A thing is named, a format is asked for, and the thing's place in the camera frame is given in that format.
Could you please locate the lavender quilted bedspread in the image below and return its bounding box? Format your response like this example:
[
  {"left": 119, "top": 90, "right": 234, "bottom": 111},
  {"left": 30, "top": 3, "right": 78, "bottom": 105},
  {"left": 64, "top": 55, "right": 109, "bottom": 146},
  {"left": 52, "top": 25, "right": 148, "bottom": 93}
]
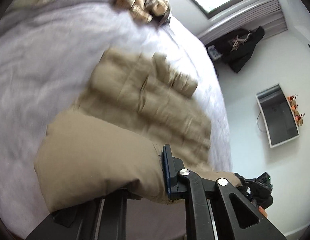
[{"left": 0, "top": 0, "right": 233, "bottom": 238}]

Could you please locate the black hanging coat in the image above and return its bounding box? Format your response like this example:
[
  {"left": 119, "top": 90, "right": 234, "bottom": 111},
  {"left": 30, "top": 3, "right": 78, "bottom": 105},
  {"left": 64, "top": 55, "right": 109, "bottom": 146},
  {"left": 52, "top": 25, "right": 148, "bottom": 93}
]
[{"left": 205, "top": 26, "right": 265, "bottom": 73}]

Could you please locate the grey striped curtain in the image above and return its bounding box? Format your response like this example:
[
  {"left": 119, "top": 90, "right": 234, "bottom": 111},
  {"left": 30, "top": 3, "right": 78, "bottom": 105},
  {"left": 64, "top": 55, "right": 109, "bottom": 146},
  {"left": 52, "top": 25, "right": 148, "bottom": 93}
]
[{"left": 198, "top": 0, "right": 288, "bottom": 44}]

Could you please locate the tan puffer jacket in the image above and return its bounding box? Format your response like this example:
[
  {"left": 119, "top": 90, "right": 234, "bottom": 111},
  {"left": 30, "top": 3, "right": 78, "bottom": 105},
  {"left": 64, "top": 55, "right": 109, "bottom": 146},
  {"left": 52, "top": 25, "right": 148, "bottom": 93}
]
[{"left": 34, "top": 48, "right": 241, "bottom": 212}]

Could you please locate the wall-mounted television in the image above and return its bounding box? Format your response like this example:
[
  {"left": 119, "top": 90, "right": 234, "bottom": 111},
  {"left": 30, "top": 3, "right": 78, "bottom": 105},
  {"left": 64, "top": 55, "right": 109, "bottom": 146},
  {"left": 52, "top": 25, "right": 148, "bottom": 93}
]
[{"left": 255, "top": 84, "right": 300, "bottom": 148}]

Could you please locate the striped beige clothes pile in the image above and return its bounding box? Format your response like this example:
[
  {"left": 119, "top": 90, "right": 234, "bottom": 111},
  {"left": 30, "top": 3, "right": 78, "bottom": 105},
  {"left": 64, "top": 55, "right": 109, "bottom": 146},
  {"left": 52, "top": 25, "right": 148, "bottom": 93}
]
[{"left": 115, "top": 0, "right": 171, "bottom": 26}]

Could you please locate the person right hand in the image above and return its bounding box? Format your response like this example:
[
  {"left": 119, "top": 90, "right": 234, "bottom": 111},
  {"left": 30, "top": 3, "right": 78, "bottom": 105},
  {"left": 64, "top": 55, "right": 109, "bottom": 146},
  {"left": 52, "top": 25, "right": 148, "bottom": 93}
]
[{"left": 258, "top": 206, "right": 268, "bottom": 218}]

